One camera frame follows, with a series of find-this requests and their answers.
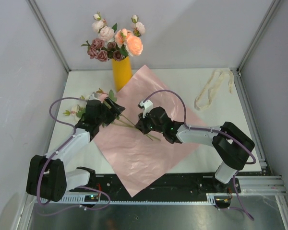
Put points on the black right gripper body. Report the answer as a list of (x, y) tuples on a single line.
[(148, 125)]

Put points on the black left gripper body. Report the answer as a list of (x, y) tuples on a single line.
[(99, 119)]

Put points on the pink artificial flower bunch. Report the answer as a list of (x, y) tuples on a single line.
[(78, 109)]

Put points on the purple pink wrapping paper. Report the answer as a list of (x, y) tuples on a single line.
[(135, 159)]

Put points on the peach rose stem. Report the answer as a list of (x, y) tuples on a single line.
[(128, 43)]

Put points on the light pink rose stem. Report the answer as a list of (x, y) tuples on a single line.
[(100, 26)]

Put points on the cream ribbon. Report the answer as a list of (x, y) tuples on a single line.
[(212, 87)]

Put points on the pale pink rose stem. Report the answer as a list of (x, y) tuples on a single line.
[(138, 28)]

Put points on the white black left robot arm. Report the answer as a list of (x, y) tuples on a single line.
[(47, 177)]

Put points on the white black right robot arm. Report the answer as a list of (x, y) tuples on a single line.
[(233, 146)]

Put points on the yellow cylindrical vase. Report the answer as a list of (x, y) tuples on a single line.
[(122, 72)]

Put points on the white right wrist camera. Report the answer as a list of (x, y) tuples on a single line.
[(146, 106)]

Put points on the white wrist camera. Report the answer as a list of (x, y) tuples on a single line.
[(95, 96), (146, 106)]

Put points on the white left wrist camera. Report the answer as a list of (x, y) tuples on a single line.
[(95, 96)]

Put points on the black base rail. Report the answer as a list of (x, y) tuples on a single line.
[(169, 188)]

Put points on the aluminium frame post left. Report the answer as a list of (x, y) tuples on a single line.
[(47, 32)]

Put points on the aluminium frame post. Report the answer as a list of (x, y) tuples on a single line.
[(47, 32), (267, 19)]

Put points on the aluminium frame post right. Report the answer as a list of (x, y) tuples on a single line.
[(267, 19)]

